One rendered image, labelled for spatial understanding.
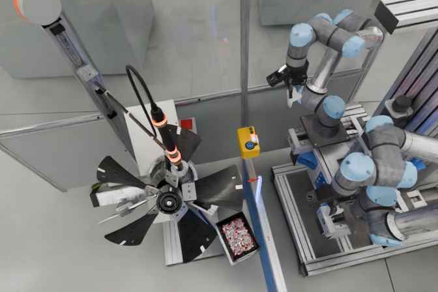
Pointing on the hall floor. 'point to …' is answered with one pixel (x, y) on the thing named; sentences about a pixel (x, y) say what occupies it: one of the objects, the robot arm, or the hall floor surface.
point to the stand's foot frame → (170, 235)
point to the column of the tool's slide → (118, 127)
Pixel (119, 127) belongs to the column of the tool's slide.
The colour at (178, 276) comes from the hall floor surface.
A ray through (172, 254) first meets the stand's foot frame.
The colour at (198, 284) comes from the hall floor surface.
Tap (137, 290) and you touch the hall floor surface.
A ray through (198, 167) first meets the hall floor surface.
